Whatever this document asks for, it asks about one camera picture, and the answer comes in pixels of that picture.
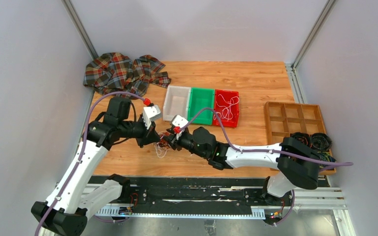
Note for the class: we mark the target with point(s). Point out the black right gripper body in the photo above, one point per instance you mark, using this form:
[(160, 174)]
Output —
[(184, 140)]

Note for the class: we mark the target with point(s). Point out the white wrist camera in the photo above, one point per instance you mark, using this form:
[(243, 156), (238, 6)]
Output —
[(150, 114), (178, 125)]

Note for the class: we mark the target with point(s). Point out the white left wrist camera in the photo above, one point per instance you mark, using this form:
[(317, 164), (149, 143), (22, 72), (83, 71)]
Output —
[(150, 114)]

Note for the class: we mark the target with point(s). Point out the wooden compartment tray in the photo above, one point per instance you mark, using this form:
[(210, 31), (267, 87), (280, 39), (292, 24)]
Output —
[(304, 122)]

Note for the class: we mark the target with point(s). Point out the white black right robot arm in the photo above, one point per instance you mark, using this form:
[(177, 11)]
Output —
[(298, 164)]

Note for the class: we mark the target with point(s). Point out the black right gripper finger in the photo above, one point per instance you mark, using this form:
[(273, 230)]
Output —
[(172, 131), (171, 141)]

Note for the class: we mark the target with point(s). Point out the black mounting rail base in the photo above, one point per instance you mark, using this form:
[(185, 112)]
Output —
[(198, 198)]

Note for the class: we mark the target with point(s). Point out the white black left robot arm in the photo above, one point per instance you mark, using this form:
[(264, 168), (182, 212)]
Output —
[(66, 212)]

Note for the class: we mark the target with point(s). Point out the plaid flannel shirt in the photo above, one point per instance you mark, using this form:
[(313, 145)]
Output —
[(112, 72)]

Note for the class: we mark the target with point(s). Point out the green plastic bin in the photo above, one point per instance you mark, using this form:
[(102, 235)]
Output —
[(199, 99)]

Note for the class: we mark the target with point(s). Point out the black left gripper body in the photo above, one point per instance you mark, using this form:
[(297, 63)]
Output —
[(141, 132)]

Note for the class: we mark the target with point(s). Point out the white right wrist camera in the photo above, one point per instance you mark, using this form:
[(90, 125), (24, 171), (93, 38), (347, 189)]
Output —
[(178, 125)]

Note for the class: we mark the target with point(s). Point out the red plastic bin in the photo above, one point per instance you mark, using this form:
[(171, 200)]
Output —
[(226, 105)]

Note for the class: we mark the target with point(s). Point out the white plastic bin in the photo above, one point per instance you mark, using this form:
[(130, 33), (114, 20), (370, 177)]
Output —
[(176, 102)]

